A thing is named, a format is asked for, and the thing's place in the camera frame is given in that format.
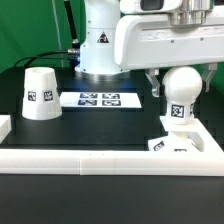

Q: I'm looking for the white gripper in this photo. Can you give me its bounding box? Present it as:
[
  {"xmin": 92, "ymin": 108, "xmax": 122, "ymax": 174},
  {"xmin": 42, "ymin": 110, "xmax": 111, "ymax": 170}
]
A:
[{"xmin": 114, "ymin": 11, "xmax": 224, "ymax": 97}]

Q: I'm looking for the white lamp bulb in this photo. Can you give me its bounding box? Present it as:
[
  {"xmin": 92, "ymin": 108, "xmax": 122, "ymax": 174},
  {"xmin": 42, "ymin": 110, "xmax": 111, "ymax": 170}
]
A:
[{"xmin": 162, "ymin": 66, "xmax": 202, "ymax": 125}]

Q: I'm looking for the white lamp base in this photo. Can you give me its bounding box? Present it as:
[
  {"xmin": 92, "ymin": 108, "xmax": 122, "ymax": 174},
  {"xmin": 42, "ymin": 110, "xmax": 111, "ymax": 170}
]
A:
[{"xmin": 148, "ymin": 116, "xmax": 200, "ymax": 153}]

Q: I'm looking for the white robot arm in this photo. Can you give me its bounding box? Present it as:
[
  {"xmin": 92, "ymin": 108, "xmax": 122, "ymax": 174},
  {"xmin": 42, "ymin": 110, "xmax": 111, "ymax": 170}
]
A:
[{"xmin": 75, "ymin": 0, "xmax": 224, "ymax": 97}]

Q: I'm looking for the white lamp shade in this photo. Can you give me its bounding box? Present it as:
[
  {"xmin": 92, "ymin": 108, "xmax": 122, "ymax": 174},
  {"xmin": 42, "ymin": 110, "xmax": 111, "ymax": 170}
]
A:
[{"xmin": 22, "ymin": 67, "xmax": 62, "ymax": 120}]

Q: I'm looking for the white marker sheet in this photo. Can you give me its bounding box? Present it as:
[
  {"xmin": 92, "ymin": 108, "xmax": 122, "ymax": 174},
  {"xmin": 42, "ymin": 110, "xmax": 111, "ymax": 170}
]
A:
[{"xmin": 60, "ymin": 92, "xmax": 141, "ymax": 108}]

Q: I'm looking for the white fence border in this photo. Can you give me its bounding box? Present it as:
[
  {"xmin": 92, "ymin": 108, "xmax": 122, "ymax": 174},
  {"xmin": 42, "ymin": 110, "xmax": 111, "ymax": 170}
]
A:
[{"xmin": 0, "ymin": 121, "xmax": 224, "ymax": 176}]

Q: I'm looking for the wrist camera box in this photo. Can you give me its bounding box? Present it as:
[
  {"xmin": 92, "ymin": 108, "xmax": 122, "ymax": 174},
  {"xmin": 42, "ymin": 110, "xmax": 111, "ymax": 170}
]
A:
[{"xmin": 120, "ymin": 0, "xmax": 182, "ymax": 14}]

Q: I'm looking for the black cable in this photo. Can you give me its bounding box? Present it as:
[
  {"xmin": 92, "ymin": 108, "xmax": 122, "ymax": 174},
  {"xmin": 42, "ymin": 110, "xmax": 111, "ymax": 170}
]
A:
[{"xmin": 13, "ymin": 48, "xmax": 81, "ymax": 68}]

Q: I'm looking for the grey thin cable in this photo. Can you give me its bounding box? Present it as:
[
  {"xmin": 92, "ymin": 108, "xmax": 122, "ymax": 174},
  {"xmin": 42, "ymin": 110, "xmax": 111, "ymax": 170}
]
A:
[{"xmin": 51, "ymin": 0, "xmax": 65, "ymax": 68}]

